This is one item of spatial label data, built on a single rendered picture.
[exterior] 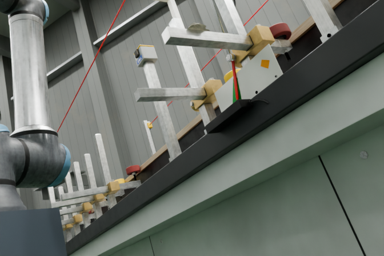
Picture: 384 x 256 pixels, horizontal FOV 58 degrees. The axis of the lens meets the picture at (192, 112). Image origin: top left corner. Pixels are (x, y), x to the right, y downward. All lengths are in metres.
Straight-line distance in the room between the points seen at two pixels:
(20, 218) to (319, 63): 0.80
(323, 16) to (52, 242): 0.87
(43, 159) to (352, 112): 0.87
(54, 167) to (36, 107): 0.21
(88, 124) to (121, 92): 1.04
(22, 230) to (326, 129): 0.77
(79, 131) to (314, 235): 6.94
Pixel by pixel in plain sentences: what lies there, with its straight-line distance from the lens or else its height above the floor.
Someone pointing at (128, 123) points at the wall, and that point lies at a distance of 6.98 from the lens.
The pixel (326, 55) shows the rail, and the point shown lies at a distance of 0.82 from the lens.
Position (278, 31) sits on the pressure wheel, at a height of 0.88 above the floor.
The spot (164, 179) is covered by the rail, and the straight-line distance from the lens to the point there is 1.37.
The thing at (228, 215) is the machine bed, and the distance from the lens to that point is 1.48.
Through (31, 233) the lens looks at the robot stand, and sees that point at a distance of 1.00.
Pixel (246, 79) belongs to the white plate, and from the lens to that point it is 0.99.
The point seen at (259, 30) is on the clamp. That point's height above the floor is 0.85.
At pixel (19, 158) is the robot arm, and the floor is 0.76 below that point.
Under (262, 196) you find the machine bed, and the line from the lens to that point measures 1.31.
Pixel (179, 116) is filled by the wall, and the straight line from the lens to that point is 6.34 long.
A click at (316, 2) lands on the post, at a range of 0.88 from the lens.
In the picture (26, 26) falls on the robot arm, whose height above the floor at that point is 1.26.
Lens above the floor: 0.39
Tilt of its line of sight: 20 degrees up
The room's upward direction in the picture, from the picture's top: 19 degrees counter-clockwise
